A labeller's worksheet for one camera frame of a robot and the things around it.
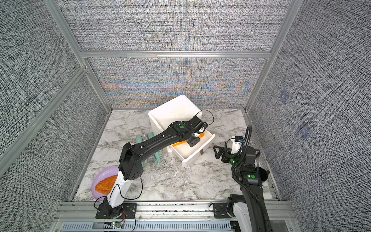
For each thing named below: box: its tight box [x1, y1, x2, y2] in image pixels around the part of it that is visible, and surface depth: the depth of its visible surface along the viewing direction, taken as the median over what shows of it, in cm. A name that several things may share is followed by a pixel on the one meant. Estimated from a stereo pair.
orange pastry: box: [94, 174, 118, 195], surface depth 80 cm
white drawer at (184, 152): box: [169, 130, 216, 168], surface depth 83 cm
